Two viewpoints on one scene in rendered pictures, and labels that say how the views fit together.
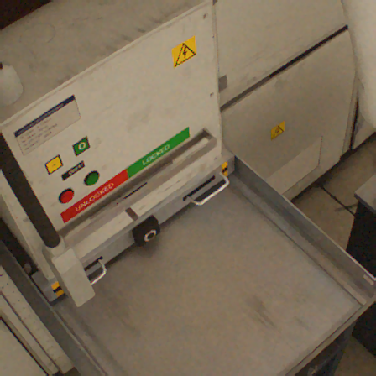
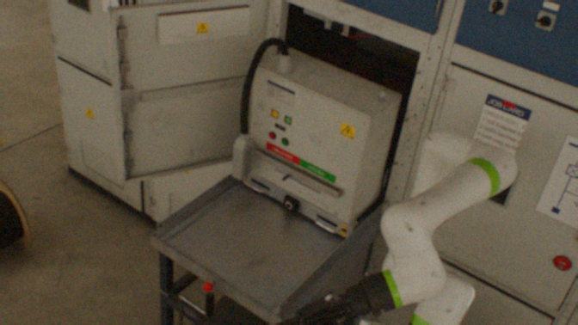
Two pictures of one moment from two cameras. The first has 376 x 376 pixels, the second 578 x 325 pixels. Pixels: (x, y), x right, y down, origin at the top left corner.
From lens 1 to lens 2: 1.62 m
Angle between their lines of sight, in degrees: 47
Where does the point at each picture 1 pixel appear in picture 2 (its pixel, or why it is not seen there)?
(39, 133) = (276, 92)
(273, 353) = (230, 270)
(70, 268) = (237, 149)
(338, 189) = not seen: outside the picture
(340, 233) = not seen: outside the picture
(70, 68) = (304, 83)
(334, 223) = not seen: outside the picture
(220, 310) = (254, 245)
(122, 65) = (317, 103)
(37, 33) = (325, 72)
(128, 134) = (308, 142)
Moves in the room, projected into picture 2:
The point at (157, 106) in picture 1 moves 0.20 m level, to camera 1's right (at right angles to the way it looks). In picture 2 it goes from (325, 144) to (349, 177)
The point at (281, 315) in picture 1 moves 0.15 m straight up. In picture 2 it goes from (256, 272) to (259, 241)
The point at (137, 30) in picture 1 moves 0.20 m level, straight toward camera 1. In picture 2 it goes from (336, 98) to (283, 106)
